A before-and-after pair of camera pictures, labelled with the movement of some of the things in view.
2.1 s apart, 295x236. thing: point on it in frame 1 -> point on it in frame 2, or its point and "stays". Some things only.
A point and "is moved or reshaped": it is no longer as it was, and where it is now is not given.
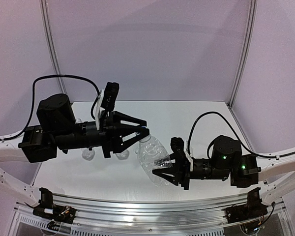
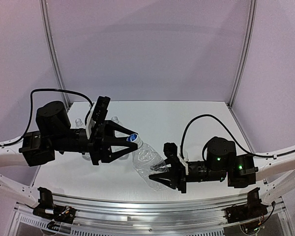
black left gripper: x=109 y=134 -> x=98 y=143
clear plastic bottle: x=86 y=154 stays
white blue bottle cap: x=144 y=127 is moved or reshaped
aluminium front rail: x=204 y=212 stays
